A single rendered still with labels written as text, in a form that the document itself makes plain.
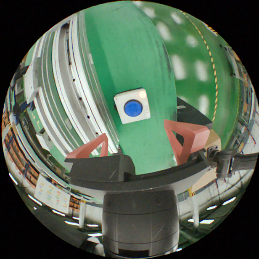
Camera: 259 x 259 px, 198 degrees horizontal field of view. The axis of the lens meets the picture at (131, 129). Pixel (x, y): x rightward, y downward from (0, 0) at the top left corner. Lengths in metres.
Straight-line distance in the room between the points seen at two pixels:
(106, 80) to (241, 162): 0.52
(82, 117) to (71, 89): 0.09
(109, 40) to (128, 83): 0.17
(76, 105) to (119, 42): 0.23
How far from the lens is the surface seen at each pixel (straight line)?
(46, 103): 0.34
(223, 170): 0.36
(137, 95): 0.21
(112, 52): 0.29
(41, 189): 3.21
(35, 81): 0.35
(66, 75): 0.28
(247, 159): 0.36
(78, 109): 0.27
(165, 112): 0.31
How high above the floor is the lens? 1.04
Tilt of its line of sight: 55 degrees down
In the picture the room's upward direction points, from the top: 179 degrees clockwise
